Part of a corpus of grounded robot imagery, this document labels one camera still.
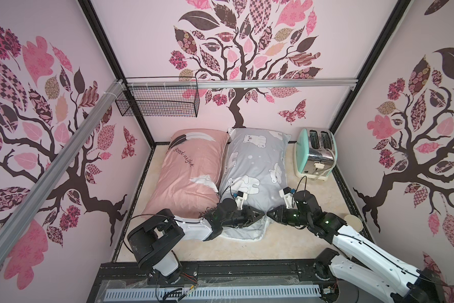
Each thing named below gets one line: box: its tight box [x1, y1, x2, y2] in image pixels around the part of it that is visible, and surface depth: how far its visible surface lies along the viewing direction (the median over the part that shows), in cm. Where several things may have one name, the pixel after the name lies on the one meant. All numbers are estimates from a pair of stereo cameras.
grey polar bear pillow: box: [218, 127, 291, 241], surface depth 87 cm
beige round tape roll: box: [344, 214, 364, 233], surface depth 81 cm
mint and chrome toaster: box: [293, 128, 338, 182], surface depth 97 cm
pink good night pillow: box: [141, 128, 229, 218], surface depth 88 cm
